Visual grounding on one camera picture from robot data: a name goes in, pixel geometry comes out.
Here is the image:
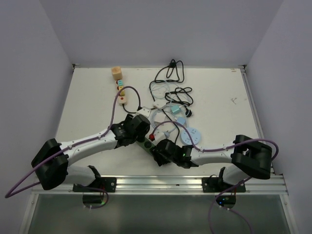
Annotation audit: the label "light blue USB charger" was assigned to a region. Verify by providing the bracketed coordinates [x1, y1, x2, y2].
[176, 117, 187, 125]

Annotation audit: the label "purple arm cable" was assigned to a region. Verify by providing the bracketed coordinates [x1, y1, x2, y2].
[152, 120, 279, 234]
[4, 85, 142, 198]

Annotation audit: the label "light teal charger green strip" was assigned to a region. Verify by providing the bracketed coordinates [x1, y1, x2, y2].
[170, 105, 181, 115]

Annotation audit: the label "teal charger on beige strip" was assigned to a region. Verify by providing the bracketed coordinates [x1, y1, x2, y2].
[116, 79, 123, 86]

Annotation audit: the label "beige power strip red sockets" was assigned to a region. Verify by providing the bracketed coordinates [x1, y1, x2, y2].
[115, 79, 127, 106]

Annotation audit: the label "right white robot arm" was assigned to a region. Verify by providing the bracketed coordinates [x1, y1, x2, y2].
[150, 135, 273, 192]

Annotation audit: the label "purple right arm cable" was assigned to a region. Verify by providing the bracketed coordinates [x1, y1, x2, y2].
[152, 120, 279, 234]

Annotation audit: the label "black cable of beige strip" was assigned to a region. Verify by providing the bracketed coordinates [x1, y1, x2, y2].
[121, 92, 144, 115]

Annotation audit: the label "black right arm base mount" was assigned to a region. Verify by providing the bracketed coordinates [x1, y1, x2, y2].
[201, 165, 249, 193]

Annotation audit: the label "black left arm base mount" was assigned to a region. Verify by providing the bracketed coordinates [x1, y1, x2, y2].
[73, 165, 117, 193]

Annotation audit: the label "black cable of green strip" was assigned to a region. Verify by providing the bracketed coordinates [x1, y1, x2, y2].
[148, 58, 195, 147]

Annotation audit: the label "round light blue socket hub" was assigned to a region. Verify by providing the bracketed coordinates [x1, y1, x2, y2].
[181, 127, 201, 145]

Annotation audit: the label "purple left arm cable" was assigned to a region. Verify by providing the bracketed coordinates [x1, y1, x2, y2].
[4, 85, 142, 198]

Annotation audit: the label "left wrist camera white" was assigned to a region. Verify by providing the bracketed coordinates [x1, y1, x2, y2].
[136, 106, 152, 118]

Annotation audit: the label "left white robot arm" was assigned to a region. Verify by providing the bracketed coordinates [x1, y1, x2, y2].
[31, 115, 150, 192]

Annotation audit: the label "white Honor USB charger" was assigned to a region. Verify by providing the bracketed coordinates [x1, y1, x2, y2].
[155, 113, 166, 123]

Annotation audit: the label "thin light blue USB cable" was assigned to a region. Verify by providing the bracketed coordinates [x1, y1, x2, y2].
[148, 80, 188, 108]

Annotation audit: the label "yellow USB charger cube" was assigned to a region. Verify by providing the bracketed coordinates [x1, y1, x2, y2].
[118, 86, 125, 97]

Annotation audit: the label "aluminium rail table edge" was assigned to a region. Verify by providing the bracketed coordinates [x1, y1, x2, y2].
[31, 174, 288, 195]

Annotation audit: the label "light blue round plug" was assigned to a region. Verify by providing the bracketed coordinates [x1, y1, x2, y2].
[163, 131, 172, 138]

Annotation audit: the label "black plug head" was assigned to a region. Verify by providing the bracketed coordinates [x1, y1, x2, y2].
[185, 110, 193, 118]

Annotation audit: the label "green power strip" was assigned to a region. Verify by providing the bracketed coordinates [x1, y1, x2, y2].
[136, 137, 156, 156]

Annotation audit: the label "beige wooden cube adapter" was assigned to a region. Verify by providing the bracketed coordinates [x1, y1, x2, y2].
[111, 66, 123, 80]

